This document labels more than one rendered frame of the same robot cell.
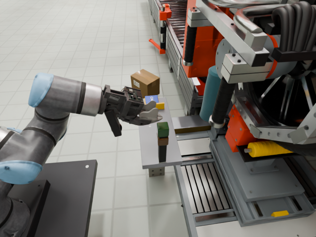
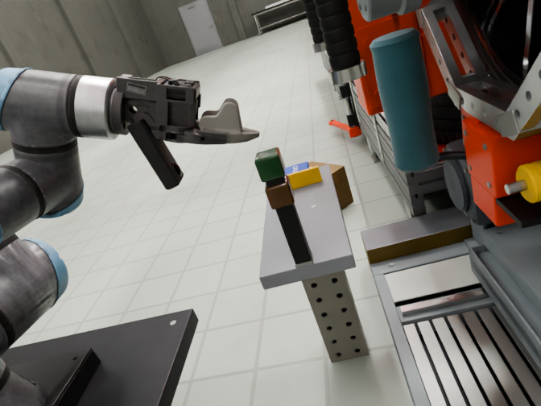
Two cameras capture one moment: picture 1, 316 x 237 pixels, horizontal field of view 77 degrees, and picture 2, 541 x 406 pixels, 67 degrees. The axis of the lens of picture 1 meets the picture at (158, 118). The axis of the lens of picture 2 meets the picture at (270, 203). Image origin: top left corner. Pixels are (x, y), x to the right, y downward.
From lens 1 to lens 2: 0.38 m
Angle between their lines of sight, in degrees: 25
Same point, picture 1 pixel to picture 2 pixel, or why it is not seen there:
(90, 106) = (88, 105)
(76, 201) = (140, 387)
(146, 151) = (272, 253)
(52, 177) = (107, 349)
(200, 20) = not seen: outside the picture
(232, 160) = (526, 273)
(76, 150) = not seen: hidden behind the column
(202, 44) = (373, 34)
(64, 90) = (41, 80)
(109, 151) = (247, 321)
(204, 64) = not seen: hidden behind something
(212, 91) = (391, 86)
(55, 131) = (41, 175)
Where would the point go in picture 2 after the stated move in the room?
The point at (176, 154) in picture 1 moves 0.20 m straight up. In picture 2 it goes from (338, 246) to (307, 142)
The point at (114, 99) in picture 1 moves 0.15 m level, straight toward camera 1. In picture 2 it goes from (138, 93) to (111, 115)
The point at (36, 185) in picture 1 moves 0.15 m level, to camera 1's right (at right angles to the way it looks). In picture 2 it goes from (72, 358) to (130, 351)
